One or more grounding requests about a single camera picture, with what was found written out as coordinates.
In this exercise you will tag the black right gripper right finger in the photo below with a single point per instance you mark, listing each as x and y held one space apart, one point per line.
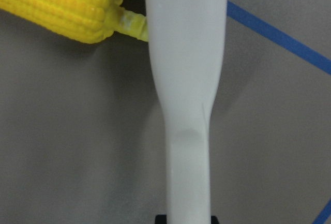
214 220

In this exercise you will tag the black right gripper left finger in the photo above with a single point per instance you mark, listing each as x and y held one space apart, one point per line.
160 219

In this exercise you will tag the black bristle hand brush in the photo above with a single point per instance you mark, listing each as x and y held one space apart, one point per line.
186 45

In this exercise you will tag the yellow toy corn cob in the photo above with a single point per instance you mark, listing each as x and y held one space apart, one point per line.
86 21

